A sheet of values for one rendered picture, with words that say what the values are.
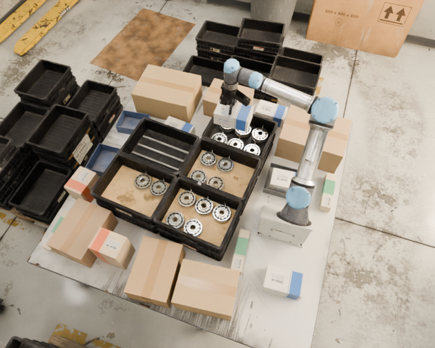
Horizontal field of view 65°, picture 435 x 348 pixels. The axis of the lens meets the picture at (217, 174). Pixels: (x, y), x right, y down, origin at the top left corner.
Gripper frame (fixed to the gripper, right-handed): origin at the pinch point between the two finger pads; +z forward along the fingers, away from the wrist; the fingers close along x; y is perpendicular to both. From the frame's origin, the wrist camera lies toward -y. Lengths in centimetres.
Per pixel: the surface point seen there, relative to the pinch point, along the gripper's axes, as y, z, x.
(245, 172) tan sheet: -14.4, 27.9, 19.6
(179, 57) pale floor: 107, 110, -150
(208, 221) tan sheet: -4, 28, 56
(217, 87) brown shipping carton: 24, 25, -39
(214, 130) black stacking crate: 14.1, 27.8, -5.3
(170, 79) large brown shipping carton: 56, 20, -32
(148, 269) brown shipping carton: 16, 25, 92
